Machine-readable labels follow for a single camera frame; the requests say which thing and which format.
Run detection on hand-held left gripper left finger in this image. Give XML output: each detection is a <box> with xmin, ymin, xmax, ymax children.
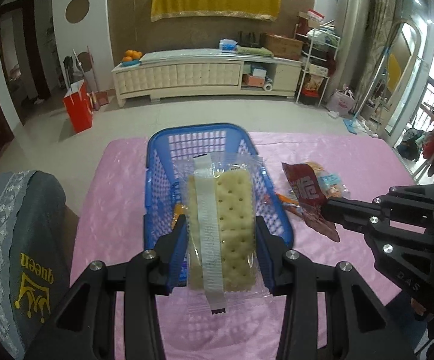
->
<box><xmin>29</xmin><ymin>215</ymin><xmax>188</xmax><ymax>360</ymax></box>

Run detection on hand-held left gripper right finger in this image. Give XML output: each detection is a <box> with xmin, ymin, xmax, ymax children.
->
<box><xmin>256</xmin><ymin>217</ymin><xmax>414</xmax><ymax>360</ymax></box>

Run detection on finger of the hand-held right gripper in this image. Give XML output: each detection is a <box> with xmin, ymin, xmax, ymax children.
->
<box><xmin>324</xmin><ymin>214</ymin><xmax>434</xmax><ymax>252</ymax></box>
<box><xmin>324</xmin><ymin>185</ymin><xmax>434</xmax><ymax>218</ymax></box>

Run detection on light blue snack packet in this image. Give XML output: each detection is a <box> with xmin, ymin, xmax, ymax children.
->
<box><xmin>320</xmin><ymin>172</ymin><xmax>347</xmax><ymax>197</ymax></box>

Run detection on yellow bun packet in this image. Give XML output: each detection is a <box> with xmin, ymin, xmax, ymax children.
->
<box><xmin>172</xmin><ymin>202</ymin><xmax>187</xmax><ymax>229</ymax></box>

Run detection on clear cracker packet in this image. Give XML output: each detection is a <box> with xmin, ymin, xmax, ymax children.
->
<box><xmin>172</xmin><ymin>152</ymin><xmax>264</xmax><ymax>314</ymax></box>

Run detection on dark red snack packet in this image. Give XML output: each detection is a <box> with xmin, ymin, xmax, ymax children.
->
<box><xmin>281</xmin><ymin>160</ymin><xmax>351</xmax><ymax>242</ymax></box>

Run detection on orange snack packet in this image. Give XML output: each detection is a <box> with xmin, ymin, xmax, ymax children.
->
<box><xmin>275</xmin><ymin>192</ymin><xmax>300</xmax><ymax>209</ymax></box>

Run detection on blue plastic basket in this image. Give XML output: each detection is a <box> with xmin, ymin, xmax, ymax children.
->
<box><xmin>144</xmin><ymin>122</ymin><xmax>294</xmax><ymax>252</ymax></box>

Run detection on red and black hanging clothes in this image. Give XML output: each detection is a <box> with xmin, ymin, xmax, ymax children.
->
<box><xmin>395</xmin><ymin>127</ymin><xmax>434</xmax><ymax>177</ymax></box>

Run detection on pink quilted tablecloth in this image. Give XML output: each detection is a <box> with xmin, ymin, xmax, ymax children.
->
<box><xmin>68</xmin><ymin>132</ymin><xmax>428</xmax><ymax>360</ymax></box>

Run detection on blue flat mop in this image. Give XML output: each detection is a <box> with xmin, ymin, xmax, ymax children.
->
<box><xmin>342</xmin><ymin>45</ymin><xmax>394</xmax><ymax>134</ymax></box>

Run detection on pink gift bag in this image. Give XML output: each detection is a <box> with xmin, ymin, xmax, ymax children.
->
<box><xmin>327</xmin><ymin>88</ymin><xmax>356</xmax><ymax>118</ymax></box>

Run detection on arched standing mirror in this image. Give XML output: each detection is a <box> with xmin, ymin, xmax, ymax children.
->
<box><xmin>376</xmin><ymin>20</ymin><xmax>431</xmax><ymax>136</ymax></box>

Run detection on patterned beige curtain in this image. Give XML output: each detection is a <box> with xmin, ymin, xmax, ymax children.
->
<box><xmin>356</xmin><ymin>0</ymin><xmax>401</xmax><ymax>117</ymax></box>

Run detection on red paper shopping bag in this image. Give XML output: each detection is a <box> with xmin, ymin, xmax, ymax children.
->
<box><xmin>63</xmin><ymin>80</ymin><xmax>94</xmax><ymax>134</ymax></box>

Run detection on cream television cabinet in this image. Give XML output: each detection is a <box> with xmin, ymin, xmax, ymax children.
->
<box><xmin>112</xmin><ymin>47</ymin><xmax>303</xmax><ymax>107</ymax></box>

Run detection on silver standing air conditioner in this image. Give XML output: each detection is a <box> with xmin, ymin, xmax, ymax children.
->
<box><xmin>329</xmin><ymin>0</ymin><xmax>373</xmax><ymax>94</ymax></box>

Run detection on brown cardboard box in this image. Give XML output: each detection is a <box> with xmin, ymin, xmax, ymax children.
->
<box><xmin>264</xmin><ymin>34</ymin><xmax>304</xmax><ymax>61</ymax></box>

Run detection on green folded cloth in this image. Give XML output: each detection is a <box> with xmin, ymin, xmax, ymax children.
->
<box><xmin>236</xmin><ymin>46</ymin><xmax>272</xmax><ymax>56</ymax></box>

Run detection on glass cabinet top mat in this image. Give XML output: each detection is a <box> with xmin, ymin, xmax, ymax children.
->
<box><xmin>140</xmin><ymin>49</ymin><xmax>221</xmax><ymax>62</ymax></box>

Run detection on red white box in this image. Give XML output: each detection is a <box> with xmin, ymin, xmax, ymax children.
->
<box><xmin>297</xmin><ymin>9</ymin><xmax>324</xmax><ymax>29</ymax></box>

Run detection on black router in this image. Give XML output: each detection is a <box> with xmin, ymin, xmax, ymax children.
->
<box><xmin>238</xmin><ymin>31</ymin><xmax>264</xmax><ymax>47</ymax></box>

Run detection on white wire rack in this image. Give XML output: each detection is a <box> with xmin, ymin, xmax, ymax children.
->
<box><xmin>295</xmin><ymin>26</ymin><xmax>341</xmax><ymax>106</ymax></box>

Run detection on dark wooden door frame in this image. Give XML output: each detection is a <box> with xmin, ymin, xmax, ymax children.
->
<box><xmin>0</xmin><ymin>0</ymin><xmax>52</xmax><ymax>124</ymax></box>

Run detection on plain round brown wall disc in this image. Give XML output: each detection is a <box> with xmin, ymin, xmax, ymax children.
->
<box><xmin>65</xmin><ymin>0</ymin><xmax>90</xmax><ymax>21</ymax></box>

